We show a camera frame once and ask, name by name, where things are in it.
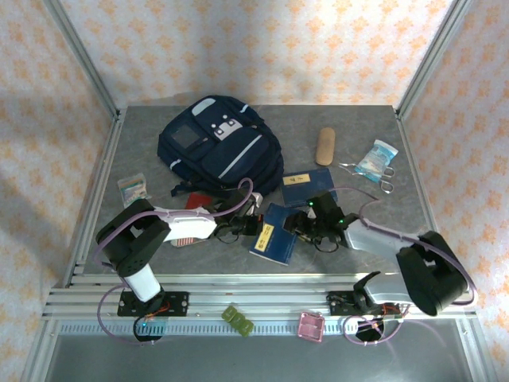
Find small blue notebook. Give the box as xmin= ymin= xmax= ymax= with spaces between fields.
xmin=280 ymin=167 xmax=339 ymax=207

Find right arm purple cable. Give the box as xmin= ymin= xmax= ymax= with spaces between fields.
xmin=333 ymin=186 xmax=478 ymax=347

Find metal scissors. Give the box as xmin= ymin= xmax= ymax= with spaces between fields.
xmin=337 ymin=161 xmax=397 ymax=195

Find tan cork glasses case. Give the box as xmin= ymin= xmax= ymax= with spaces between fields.
xmin=315 ymin=127 xmax=337 ymax=166

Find blue white tissue pack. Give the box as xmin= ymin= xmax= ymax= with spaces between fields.
xmin=353 ymin=138 xmax=399 ymax=184

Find aluminium frame leg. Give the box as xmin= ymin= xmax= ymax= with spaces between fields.
xmin=19 ymin=318 xmax=60 ymax=382
xmin=455 ymin=318 xmax=496 ymax=382

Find navy blue backpack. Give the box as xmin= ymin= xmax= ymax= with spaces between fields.
xmin=157 ymin=94 xmax=286 ymax=198

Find red wallet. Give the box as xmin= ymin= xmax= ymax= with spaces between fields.
xmin=185 ymin=193 xmax=214 ymax=211

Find pink square box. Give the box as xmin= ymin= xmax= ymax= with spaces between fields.
xmin=297 ymin=312 xmax=325 ymax=343

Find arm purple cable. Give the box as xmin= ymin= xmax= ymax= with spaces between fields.
xmin=333 ymin=186 xmax=478 ymax=347
xmin=95 ymin=177 xmax=255 ymax=347

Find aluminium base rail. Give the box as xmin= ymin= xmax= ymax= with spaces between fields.
xmin=41 ymin=272 xmax=476 ymax=322

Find aluminium side rail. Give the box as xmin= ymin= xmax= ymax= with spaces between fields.
xmin=395 ymin=109 xmax=454 ymax=287
xmin=51 ymin=109 xmax=128 ymax=290

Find aluminium frame post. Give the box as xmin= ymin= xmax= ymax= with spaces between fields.
xmin=41 ymin=0 xmax=122 ymax=120
xmin=395 ymin=0 xmax=476 ymax=120

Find red striped pencil case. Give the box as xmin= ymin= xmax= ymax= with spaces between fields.
xmin=173 ymin=236 xmax=210 ymax=248

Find large blue notebook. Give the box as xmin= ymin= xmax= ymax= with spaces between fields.
xmin=249 ymin=201 xmax=299 ymax=266

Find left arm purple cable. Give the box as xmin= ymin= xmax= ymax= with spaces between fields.
xmin=95 ymin=177 xmax=255 ymax=347

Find slotted grey cable duct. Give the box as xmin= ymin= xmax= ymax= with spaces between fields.
xmin=55 ymin=320 xmax=458 ymax=338

